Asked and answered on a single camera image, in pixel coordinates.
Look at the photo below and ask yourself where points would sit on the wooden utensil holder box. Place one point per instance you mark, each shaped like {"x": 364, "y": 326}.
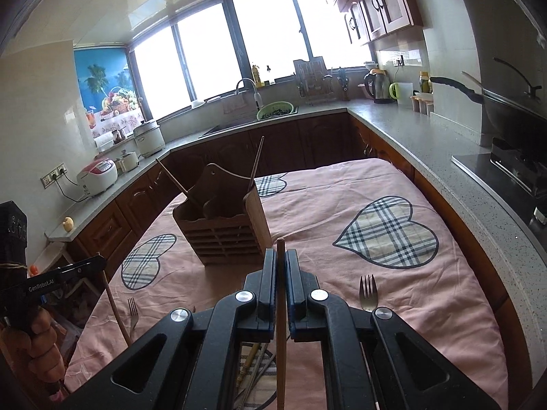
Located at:
{"x": 223, "y": 219}

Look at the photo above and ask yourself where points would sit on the yellow bottle on sill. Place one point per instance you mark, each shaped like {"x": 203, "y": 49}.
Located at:
{"x": 255, "y": 74}

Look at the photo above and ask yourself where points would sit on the gas stove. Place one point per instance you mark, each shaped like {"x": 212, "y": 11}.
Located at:
{"x": 517, "y": 182}

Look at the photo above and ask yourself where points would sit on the wooden stool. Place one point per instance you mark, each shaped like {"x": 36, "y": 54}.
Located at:
{"x": 51, "y": 255}

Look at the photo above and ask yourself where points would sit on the electric kettle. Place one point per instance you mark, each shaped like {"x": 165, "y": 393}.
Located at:
{"x": 377, "y": 85}

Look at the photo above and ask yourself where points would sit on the lower wooden cabinets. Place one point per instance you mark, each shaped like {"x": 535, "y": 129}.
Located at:
{"x": 298, "y": 143}

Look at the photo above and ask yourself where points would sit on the pink heart-pattern tablecloth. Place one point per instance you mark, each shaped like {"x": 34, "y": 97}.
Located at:
{"x": 345, "y": 221}

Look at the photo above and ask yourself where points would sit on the metal fork right side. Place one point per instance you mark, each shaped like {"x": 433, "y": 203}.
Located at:
{"x": 368, "y": 293}

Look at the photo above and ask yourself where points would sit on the wooden chopstick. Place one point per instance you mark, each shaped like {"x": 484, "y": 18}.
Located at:
{"x": 247, "y": 363}
{"x": 115, "y": 310}
{"x": 179, "y": 185}
{"x": 280, "y": 326}

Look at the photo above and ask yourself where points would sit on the yellow apple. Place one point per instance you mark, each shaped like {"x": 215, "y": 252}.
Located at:
{"x": 68, "y": 224}

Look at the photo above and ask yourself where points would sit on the person's left hand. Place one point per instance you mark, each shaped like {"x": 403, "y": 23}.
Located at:
{"x": 35, "y": 360}

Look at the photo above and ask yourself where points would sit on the pink white rice cooker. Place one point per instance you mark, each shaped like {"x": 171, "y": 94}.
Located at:
{"x": 97, "y": 177}

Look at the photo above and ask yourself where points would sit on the fruit beach poster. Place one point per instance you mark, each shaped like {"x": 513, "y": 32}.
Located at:
{"x": 107, "y": 90}

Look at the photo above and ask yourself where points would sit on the metal fork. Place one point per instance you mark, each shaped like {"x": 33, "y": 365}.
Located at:
{"x": 134, "y": 314}
{"x": 368, "y": 293}

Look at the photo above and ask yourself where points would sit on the black wok with lid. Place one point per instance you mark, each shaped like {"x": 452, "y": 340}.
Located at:
{"x": 519, "y": 124}

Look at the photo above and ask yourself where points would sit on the dish drying rack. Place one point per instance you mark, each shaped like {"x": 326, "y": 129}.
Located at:
{"x": 314, "y": 81}

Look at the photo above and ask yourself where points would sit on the green colander basket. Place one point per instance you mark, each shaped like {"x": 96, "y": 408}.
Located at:
{"x": 275, "y": 109}

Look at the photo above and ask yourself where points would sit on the white tall cooker pot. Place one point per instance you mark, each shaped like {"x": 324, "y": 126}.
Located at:
{"x": 148, "y": 137}

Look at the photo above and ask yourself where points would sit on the wall power outlet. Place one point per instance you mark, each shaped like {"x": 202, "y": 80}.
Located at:
{"x": 53, "y": 175}

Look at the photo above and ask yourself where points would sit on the green mug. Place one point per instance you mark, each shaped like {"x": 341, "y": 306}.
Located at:
{"x": 402, "y": 93}

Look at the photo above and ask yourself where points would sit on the metal fork left side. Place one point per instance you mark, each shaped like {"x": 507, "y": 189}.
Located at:
{"x": 134, "y": 314}

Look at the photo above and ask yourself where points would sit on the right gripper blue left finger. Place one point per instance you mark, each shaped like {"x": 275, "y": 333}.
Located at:
{"x": 187, "y": 360}

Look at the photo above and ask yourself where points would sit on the spice jar set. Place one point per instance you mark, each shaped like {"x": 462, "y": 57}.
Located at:
{"x": 423, "y": 103}

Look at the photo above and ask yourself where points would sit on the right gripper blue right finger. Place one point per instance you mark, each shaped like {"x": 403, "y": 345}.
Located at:
{"x": 373, "y": 360}

